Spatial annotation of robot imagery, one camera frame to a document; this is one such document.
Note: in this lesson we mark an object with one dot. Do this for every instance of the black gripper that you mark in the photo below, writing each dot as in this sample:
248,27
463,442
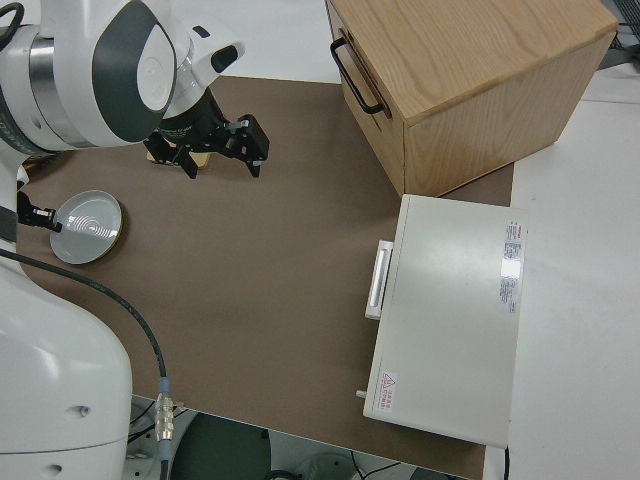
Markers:
250,137
35,215

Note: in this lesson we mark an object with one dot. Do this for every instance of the gray round plate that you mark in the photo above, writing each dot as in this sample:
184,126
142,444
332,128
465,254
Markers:
85,240

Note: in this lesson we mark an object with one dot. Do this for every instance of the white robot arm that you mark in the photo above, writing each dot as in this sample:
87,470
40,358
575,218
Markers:
75,75

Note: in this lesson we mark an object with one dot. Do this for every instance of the wooden mug tree stand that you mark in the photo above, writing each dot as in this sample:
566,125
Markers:
205,160

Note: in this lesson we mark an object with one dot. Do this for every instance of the wooden drawer cabinet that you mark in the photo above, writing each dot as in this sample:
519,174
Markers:
475,75

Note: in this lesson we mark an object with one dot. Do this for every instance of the cream toaster oven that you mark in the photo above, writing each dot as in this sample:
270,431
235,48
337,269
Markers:
450,320

